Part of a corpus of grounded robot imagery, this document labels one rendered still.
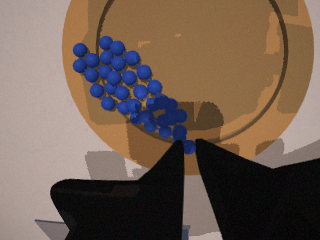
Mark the blue cube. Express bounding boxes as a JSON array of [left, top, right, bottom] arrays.
[[181, 229, 189, 240]]

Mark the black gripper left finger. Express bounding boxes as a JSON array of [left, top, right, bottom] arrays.
[[49, 140, 185, 240]]

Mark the round tan bead board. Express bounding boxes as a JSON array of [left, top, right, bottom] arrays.
[[61, 0, 315, 169]]

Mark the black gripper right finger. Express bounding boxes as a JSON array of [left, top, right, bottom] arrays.
[[195, 137, 320, 240]]

